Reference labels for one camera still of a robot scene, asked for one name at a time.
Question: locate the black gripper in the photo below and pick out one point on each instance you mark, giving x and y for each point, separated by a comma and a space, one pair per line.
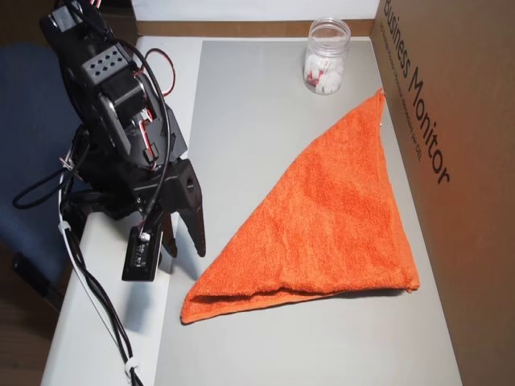
182, 182

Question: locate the orange terry towel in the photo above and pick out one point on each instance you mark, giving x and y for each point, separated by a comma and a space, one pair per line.
330, 221

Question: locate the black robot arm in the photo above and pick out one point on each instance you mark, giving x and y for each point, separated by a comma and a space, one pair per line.
108, 120

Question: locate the blue office chair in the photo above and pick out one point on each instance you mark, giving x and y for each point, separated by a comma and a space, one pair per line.
24, 140

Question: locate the brown cardboard strip panel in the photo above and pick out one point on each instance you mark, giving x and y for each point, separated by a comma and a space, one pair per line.
241, 29

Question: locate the clear plastic jar white contents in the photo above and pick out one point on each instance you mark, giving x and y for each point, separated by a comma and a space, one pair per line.
326, 48

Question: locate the brown cardboard monitor box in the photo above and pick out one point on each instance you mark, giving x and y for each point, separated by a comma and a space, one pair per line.
475, 161

